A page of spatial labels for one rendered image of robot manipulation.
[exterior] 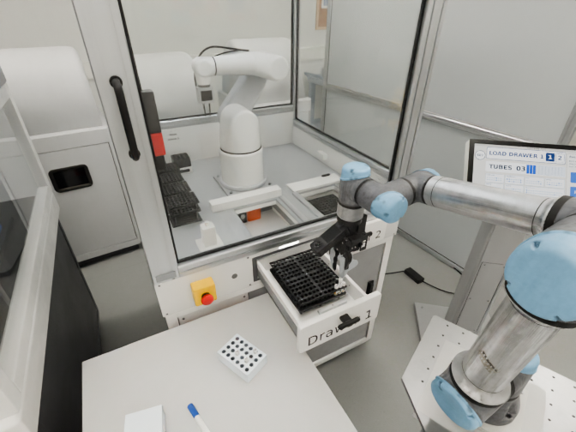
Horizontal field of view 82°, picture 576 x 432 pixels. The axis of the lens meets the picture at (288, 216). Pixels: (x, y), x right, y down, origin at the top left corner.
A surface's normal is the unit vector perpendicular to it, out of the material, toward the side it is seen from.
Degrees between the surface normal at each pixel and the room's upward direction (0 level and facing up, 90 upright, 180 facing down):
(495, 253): 90
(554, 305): 86
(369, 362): 0
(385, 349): 0
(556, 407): 0
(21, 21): 90
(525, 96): 90
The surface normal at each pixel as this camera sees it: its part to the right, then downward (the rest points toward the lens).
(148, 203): 0.47, 0.48
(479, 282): -0.19, 0.53
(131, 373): 0.00, -0.84
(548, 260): -0.85, 0.23
